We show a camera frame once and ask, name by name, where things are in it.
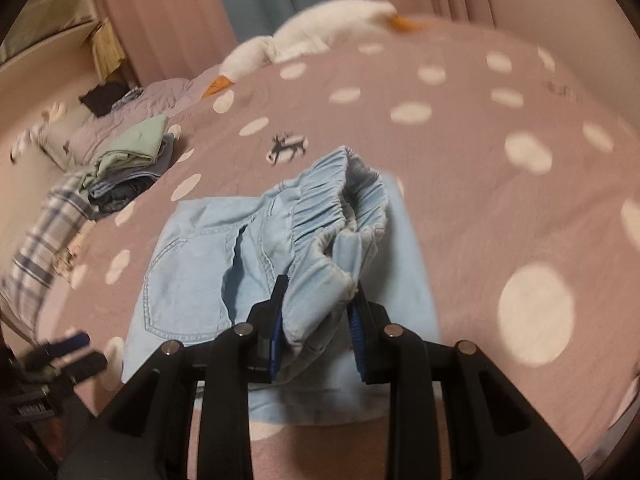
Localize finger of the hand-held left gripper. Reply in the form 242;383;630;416
47;351;109;383
27;329;92;358

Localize light blue strawberry pants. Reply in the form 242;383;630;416
122;145;443;426

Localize white shelf board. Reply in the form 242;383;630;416
0;0;101;61

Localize yellow striped hanging cloth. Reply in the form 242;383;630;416
90;17;126;81

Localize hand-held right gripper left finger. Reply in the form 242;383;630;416
55;274;291;480

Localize grey pillow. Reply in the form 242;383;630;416
40;120;86;171

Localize blue plaid shirt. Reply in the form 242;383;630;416
112;87;146;111

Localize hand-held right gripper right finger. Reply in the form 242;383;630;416
347;287;584;480

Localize cartoon printed cloth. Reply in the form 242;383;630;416
52;220;96;277

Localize pink polka-dot blanket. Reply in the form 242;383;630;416
0;15;640;466

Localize lilac quilt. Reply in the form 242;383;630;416
67;70;221;161

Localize dark denim folded garment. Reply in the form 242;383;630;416
87;177;153;219

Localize beige padded headboard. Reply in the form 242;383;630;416
0;125;51;246

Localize blue-grey folded garment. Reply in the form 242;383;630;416
90;132;176;196

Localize black garment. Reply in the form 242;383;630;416
80;80;131;116

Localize white goose plush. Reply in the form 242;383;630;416
205;0;418;98

